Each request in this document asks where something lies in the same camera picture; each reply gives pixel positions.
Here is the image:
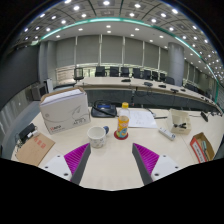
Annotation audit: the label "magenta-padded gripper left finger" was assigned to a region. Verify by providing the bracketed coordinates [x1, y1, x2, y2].
[39, 142, 92, 186]

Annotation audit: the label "black desk microphones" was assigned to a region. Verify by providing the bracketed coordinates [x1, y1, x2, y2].
[120, 78, 188, 94]

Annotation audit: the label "small open white box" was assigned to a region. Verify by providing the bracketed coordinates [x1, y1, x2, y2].
[166, 108, 193, 135]

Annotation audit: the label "ceiling lights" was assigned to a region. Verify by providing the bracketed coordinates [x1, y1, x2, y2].
[19, 0, 224, 78]

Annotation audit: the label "white patterned mug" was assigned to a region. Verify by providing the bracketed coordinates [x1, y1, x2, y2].
[86, 125, 110, 149]

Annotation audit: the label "white printed paper sheet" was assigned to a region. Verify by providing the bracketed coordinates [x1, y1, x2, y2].
[127, 109, 159, 130]

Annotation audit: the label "white cardboard paper box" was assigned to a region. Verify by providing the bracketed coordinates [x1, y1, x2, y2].
[39, 86, 92, 135]

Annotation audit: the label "brown paper envelope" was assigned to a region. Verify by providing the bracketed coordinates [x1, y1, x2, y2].
[15, 132, 56, 167]

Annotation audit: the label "long curved conference desk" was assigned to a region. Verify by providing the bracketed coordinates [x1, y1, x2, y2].
[74, 76, 223, 113]

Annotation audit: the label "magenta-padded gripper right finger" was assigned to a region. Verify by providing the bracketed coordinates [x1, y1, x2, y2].
[131, 142, 183, 186]

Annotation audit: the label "yellow-capped orange-label drink bottle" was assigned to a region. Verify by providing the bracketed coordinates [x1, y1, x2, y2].
[116, 102, 131, 139]

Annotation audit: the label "black office chairs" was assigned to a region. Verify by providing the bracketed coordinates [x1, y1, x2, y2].
[73, 65, 214, 98]

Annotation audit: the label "black power adapter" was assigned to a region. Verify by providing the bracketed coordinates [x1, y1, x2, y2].
[17, 122, 38, 145]

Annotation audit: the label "shallow brown red-sided box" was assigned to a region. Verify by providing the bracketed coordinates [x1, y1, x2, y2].
[189, 131, 216, 164]

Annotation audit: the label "flat round red coaster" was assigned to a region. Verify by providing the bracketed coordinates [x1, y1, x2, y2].
[113, 129, 129, 141]

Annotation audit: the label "white power strip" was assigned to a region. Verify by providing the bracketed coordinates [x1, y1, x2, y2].
[157, 126, 177, 141]

